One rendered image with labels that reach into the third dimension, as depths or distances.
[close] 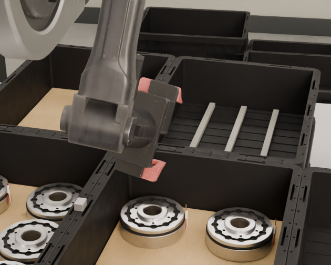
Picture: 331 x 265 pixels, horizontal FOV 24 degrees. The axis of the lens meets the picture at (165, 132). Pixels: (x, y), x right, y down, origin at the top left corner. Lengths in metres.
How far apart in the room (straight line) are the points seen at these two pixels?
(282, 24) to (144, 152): 3.39
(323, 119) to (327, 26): 2.56
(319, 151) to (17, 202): 0.73
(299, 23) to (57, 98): 2.89
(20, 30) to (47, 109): 1.28
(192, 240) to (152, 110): 0.24
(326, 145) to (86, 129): 0.94
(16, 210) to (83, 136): 0.40
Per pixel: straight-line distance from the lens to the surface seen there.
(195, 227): 1.24
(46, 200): 1.25
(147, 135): 1.06
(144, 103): 1.09
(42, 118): 1.59
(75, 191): 1.28
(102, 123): 0.92
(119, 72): 0.91
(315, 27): 4.44
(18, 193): 1.35
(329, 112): 1.94
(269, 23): 4.43
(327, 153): 1.75
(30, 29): 0.37
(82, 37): 4.38
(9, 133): 1.33
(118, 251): 1.19
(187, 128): 1.54
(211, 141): 1.49
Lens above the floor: 1.54
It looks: 28 degrees down
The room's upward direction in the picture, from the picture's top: straight up
